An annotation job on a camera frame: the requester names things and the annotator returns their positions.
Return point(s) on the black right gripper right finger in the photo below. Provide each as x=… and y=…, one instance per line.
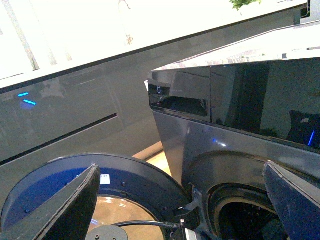
x=295, y=200

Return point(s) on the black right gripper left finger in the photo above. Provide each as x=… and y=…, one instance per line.
x=65, y=216

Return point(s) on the round washing machine door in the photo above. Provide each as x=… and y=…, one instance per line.
x=122, y=177

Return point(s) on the dark grey washing machine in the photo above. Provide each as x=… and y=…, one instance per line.
x=222, y=114

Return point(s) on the grey kitchen counter cabinet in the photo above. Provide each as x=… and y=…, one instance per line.
x=102, y=106

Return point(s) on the curved metal faucet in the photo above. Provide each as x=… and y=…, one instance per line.
x=125, y=15

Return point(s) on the green potted plant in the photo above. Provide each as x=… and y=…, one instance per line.
x=237, y=4

